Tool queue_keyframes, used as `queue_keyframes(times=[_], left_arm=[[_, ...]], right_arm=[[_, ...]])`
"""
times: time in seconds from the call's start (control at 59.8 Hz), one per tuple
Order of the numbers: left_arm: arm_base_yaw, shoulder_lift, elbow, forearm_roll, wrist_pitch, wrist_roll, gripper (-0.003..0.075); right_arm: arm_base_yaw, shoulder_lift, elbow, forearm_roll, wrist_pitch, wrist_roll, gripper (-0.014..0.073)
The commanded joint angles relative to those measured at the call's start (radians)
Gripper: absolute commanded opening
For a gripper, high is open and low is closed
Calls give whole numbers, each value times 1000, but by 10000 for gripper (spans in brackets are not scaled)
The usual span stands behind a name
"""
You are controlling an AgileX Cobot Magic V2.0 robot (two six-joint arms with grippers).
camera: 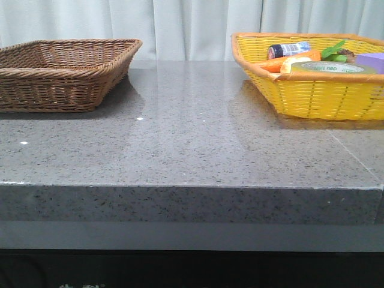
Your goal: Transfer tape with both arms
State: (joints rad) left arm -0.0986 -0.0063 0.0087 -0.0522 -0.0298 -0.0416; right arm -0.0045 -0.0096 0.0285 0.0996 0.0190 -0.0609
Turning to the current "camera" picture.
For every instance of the yellowish clear tape roll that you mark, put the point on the yellowish clear tape roll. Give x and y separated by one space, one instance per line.
332 67

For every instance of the orange toy carrot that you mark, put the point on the orange toy carrot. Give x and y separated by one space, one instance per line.
273 65

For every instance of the white curtain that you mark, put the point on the white curtain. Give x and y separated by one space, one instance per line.
184 30

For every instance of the small dark labelled bottle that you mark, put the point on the small dark labelled bottle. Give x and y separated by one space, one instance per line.
283 50

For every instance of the yellow woven basket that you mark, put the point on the yellow woven basket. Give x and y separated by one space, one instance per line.
331 96

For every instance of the brown wicker basket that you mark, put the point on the brown wicker basket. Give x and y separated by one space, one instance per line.
63 76

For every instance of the green leafy toy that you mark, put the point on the green leafy toy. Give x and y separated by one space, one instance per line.
338 53

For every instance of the purple foam block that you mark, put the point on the purple foam block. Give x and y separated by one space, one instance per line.
373 60

